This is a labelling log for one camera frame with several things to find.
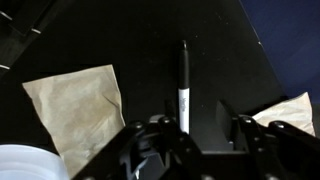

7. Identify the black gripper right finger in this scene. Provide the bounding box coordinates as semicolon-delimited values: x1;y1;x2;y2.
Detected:
215;99;320;180

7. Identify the dark blue mesh office chair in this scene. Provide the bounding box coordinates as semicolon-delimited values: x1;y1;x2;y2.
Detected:
239;0;320;104

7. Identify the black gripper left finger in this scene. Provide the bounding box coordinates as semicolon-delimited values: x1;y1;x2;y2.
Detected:
71;98;205;180

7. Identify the white round plate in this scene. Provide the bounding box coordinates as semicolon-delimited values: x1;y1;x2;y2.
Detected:
0;143;70;180

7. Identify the black marker pen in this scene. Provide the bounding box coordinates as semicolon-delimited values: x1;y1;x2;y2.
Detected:
177;39;191;135

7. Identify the brown paper napkin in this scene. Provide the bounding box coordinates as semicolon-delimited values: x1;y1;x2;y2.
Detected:
22;64;126;178
252;92;316;137

